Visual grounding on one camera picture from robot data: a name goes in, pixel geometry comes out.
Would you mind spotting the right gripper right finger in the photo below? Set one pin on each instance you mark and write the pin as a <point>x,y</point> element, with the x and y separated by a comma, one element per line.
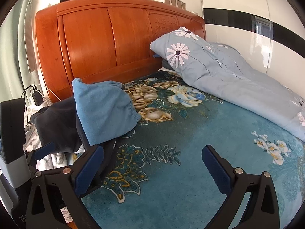
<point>262,209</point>

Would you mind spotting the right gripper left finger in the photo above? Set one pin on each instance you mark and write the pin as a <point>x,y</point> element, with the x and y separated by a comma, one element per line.
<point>64,186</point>

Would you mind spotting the light blue fleece pants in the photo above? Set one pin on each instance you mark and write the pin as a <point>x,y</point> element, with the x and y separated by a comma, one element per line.
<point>104,109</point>

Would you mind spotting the dark navy fleece jacket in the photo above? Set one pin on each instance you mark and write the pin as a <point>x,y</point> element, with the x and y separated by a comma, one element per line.
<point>60,125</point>

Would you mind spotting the black charger plug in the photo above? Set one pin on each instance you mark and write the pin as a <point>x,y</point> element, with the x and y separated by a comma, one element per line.
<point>37,97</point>

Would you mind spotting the teal floral bed blanket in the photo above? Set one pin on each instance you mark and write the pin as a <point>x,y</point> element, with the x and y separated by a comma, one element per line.
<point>159,179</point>

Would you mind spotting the light blue daisy quilt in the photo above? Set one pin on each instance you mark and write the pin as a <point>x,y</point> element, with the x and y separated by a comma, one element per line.
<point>220,70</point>

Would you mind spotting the orange wooden headboard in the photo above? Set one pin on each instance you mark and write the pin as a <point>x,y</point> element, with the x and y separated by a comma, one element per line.
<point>99,40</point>

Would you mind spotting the white black-striped wardrobe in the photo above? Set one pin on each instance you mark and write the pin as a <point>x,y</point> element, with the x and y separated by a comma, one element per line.
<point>267,33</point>

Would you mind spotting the grey wall switch panel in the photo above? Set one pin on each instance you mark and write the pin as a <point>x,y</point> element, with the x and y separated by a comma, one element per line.
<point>176,3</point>

